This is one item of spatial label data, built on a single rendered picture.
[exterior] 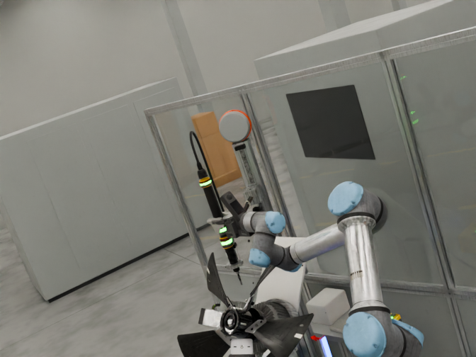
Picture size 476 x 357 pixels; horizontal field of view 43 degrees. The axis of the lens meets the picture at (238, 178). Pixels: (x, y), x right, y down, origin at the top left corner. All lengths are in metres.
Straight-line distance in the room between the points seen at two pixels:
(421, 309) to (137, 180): 5.54
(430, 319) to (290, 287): 0.65
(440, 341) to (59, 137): 5.68
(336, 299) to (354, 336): 1.31
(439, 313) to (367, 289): 1.15
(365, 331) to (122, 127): 6.43
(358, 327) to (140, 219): 6.43
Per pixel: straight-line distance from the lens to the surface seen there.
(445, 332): 2.94
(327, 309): 2.99
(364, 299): 1.76
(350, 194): 1.86
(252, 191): 2.90
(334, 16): 8.24
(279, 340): 2.36
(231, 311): 2.55
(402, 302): 2.97
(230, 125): 2.95
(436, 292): 2.83
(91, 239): 7.85
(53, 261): 7.80
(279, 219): 2.11
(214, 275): 2.71
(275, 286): 2.79
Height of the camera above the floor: 2.28
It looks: 12 degrees down
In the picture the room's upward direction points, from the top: 19 degrees counter-clockwise
